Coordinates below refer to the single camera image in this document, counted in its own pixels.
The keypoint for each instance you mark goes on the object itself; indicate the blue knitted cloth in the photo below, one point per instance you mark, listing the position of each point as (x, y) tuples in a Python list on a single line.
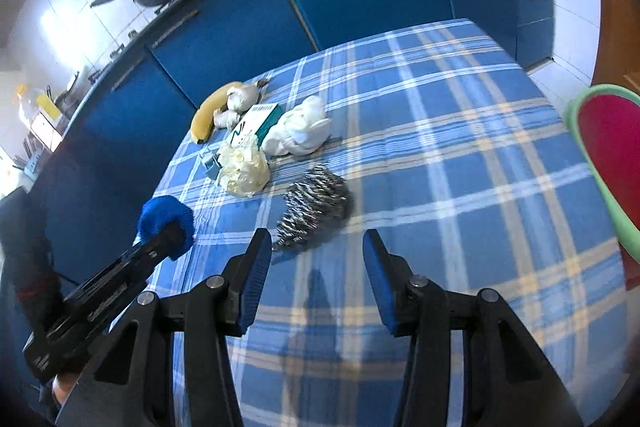
[(160, 212)]

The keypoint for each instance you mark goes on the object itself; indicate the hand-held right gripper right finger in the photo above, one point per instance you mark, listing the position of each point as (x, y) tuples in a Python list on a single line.
[(380, 287)]

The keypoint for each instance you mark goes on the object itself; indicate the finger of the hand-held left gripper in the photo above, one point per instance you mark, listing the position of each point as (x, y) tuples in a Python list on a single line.
[(160, 242)]

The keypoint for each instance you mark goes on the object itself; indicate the person's left hand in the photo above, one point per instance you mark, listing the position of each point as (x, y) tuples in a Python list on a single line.
[(62, 389)]

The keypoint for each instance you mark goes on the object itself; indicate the steel wool scourer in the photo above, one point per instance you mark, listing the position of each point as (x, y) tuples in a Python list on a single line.
[(310, 207)]

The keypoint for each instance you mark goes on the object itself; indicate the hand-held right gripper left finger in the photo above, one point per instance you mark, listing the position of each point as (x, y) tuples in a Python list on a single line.
[(255, 277)]

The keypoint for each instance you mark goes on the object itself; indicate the knife rack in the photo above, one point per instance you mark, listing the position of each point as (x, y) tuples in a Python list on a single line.
[(27, 154)]

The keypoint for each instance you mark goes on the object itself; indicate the wooden door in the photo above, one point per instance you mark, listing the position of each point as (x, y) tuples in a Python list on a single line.
[(620, 7)]

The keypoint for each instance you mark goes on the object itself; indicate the red basin with green rim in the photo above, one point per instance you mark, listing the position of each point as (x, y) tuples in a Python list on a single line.
[(615, 132)]

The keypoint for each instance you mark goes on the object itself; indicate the crumpled white tissue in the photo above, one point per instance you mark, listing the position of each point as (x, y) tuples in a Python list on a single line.
[(300, 132)]

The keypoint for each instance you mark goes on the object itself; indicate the green and white box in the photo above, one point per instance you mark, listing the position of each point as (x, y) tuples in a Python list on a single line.
[(257, 119)]

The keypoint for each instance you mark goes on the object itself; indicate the white crumpled plastic wad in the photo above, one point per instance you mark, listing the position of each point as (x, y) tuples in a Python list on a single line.
[(245, 172)]

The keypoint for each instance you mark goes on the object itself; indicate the garlic bulb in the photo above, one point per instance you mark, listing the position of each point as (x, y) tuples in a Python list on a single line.
[(240, 96), (225, 118)]

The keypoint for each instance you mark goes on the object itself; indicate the yellow box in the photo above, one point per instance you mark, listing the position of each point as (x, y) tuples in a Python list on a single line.
[(49, 108)]

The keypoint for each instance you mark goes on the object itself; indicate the yellow banana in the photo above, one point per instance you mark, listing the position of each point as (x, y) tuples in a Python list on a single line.
[(210, 114)]

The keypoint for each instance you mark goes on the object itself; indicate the person's dark clothing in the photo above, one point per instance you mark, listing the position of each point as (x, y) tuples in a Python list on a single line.
[(25, 257)]

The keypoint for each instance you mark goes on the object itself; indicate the clear oil bottle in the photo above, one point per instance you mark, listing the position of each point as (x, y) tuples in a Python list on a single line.
[(27, 107)]

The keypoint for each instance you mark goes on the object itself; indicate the small blue packet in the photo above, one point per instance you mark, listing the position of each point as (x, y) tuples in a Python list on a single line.
[(211, 164)]

